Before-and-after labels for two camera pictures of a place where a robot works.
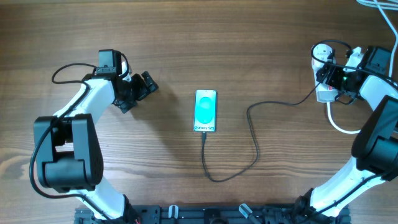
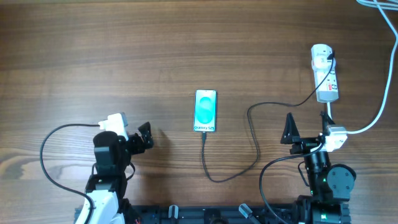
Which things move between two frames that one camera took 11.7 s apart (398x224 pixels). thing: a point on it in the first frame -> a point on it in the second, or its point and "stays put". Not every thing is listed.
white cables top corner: x=374 y=3 stays put
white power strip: x=322 y=56 stays put
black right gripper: x=334 y=70 -> x=291 y=135
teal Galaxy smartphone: x=204 y=111 stays put
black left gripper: x=142 y=91 -> x=138 y=147
